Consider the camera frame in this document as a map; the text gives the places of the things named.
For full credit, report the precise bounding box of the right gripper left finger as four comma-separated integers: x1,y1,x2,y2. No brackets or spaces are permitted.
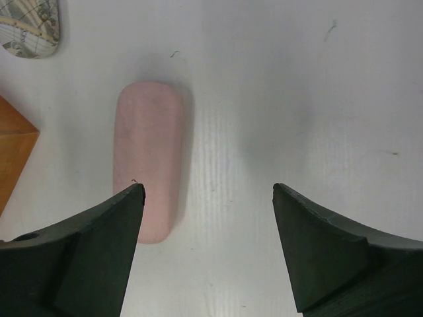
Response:
1,183,145,316

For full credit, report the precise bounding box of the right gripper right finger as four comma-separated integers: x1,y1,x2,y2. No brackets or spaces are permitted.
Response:
273,184,422,316

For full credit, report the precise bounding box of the pink glasses case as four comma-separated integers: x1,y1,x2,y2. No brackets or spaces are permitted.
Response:
112,82,184,244

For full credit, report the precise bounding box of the orange wooden divided tray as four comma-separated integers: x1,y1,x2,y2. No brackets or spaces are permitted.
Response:
1,97,40,211

